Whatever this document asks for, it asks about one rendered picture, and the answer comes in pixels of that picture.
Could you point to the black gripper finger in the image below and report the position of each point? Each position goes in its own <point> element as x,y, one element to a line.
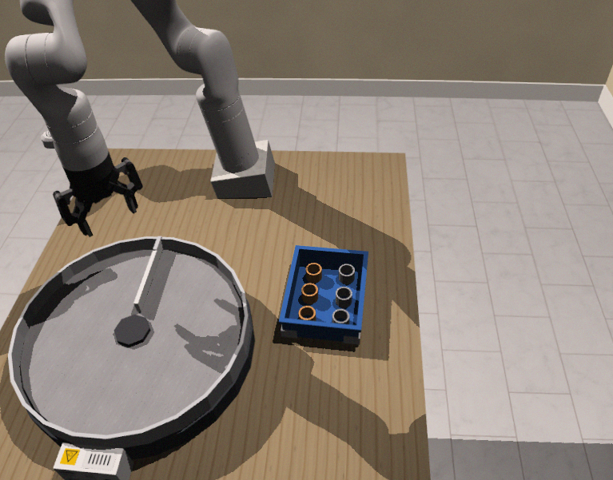
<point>126,167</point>
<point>81,209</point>

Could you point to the blue crate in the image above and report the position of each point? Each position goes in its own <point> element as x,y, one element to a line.
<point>330,259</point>

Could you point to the grey metal bushing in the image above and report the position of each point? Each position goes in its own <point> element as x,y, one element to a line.
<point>346,268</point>
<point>343,291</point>
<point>340,313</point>

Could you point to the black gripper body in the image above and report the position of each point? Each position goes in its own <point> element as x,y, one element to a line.
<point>93,177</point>

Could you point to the bronze bushing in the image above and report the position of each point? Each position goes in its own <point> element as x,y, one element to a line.
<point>313,278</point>
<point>307,310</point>
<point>309,299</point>

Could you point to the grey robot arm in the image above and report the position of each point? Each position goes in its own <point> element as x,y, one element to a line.
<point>38,63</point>

